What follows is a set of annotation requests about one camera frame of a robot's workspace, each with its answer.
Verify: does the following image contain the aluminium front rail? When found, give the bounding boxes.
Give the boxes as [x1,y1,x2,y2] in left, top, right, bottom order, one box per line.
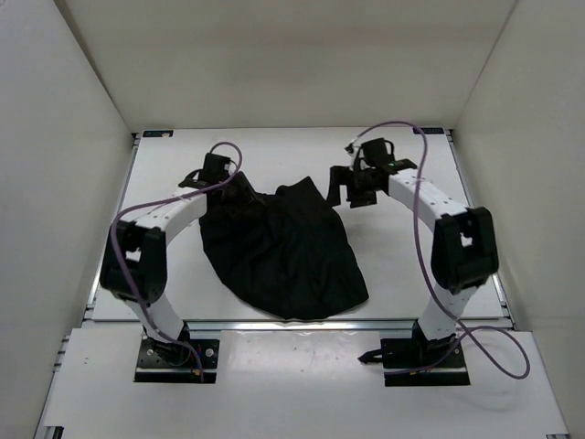
[187,320,414,331]

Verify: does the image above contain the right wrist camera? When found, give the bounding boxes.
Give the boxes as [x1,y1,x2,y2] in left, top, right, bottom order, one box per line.
[345,137,395,171]

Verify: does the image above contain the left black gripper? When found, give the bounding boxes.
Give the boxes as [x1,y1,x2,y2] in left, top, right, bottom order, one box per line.
[220,170,267,220]

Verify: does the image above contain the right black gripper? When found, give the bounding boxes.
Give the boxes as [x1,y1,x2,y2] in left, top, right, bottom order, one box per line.
[324,166,379,209]

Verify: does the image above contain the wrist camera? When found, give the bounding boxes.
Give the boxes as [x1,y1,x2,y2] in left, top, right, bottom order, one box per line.
[345,137,395,171]
[178,153,232,189]

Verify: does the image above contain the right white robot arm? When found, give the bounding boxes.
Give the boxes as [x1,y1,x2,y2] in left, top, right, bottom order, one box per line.
[326,159,499,371]

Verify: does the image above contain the left blue corner label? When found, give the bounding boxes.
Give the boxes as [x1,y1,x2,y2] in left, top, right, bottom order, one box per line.
[142,130,174,138]

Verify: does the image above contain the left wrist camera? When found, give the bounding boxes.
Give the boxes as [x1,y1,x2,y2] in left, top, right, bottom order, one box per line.
[178,153,232,189]

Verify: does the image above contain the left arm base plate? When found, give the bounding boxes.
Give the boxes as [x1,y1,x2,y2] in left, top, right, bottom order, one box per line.
[134,336,220,384]

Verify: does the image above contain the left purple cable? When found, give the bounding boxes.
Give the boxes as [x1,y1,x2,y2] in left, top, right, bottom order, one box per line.
[109,141,246,380]

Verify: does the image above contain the right blue corner label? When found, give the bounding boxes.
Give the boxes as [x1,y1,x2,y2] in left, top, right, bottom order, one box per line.
[412,127,445,135]

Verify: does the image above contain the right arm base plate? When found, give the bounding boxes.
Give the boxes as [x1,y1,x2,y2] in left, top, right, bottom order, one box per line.
[358,328,471,387]

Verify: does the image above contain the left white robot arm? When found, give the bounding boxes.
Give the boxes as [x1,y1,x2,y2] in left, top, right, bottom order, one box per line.
[100,169,262,367]

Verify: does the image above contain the blue corner label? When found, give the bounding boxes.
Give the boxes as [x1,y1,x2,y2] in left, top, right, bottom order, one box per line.
[142,130,174,138]
[412,127,445,135]

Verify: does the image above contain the black skirt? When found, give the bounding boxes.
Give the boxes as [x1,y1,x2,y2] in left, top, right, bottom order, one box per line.
[199,177,369,321]

